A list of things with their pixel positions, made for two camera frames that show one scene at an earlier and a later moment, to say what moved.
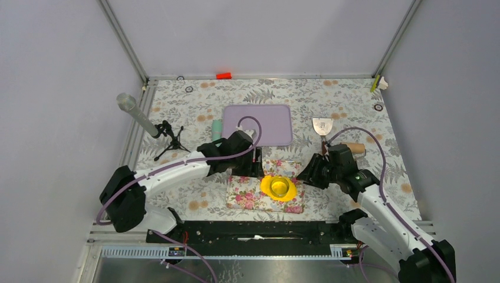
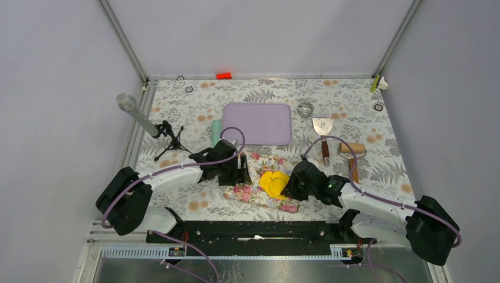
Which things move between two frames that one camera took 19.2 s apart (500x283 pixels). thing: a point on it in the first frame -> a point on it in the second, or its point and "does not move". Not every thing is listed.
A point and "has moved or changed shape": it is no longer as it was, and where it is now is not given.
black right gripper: x=310 y=175 -> x=290 y=190
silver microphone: x=127 y=102 does not move
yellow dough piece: x=280 y=188 has moved or changed shape
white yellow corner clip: x=380 y=82 does not move
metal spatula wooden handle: x=322 y=126 does not move
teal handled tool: x=216 y=130 does not move
